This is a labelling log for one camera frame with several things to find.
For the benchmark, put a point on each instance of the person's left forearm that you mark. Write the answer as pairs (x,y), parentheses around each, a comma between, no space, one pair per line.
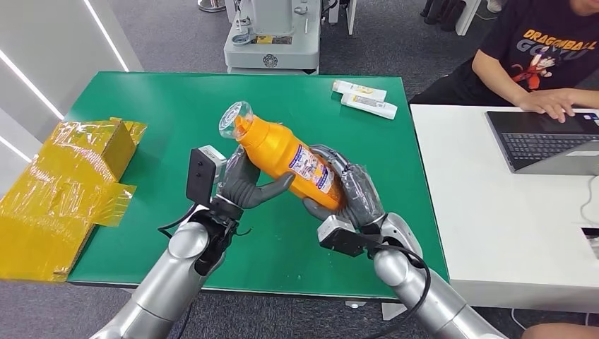
(588,97)

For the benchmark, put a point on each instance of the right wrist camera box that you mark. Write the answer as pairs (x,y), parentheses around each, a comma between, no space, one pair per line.
(337,234)

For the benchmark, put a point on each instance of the dark flat device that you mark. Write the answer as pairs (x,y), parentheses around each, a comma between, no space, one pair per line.
(592,241)

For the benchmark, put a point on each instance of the person's right forearm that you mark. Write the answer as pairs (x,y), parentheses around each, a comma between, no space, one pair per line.
(496,77)

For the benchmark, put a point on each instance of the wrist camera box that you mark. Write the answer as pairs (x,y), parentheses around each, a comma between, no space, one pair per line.
(203,173)
(337,234)

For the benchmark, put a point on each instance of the black items on floor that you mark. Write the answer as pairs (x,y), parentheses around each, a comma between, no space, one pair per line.
(442,13)

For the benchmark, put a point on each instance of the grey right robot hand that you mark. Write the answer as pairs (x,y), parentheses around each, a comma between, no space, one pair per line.
(360,196)

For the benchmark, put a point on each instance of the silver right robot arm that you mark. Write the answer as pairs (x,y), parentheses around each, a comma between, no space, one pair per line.
(421,290)

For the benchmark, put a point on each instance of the white tube grey label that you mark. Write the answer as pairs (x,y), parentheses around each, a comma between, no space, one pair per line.
(369,105)

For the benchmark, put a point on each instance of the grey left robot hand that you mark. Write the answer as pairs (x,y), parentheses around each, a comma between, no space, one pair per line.
(241,187)

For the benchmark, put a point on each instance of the metal table bracket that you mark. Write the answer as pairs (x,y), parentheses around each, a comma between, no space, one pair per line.
(355,304)

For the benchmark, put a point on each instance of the person's knee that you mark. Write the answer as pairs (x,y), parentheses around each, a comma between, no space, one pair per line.
(561,333)

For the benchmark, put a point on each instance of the grey machine base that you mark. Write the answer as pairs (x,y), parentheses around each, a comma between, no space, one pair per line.
(271,51)

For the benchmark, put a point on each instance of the white table leg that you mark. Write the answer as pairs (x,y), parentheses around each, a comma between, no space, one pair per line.
(393,309)

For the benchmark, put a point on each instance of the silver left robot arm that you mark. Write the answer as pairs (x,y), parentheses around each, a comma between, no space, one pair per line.
(164,290)

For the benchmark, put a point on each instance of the white furniture leg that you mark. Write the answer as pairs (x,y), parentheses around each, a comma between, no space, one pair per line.
(468,16)

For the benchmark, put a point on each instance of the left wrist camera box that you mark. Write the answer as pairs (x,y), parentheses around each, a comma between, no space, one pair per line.
(203,173)

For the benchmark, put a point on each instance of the dark grey laptop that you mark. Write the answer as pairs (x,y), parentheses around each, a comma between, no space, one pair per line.
(538,140)

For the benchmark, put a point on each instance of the orange plastic bottle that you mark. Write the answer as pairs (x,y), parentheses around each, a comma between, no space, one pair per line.
(276,149)

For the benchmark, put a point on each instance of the yellow taped cardboard box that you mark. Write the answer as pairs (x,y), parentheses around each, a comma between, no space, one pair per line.
(56,210)

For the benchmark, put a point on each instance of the white furniture panel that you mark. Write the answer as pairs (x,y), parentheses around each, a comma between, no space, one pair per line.
(350,14)

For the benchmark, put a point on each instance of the person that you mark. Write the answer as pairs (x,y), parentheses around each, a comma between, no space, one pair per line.
(538,28)

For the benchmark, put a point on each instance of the chrome chair base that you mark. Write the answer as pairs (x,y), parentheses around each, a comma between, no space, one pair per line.
(211,5)

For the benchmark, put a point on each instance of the white tube yellow print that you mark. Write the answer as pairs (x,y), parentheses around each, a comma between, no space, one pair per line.
(360,90)

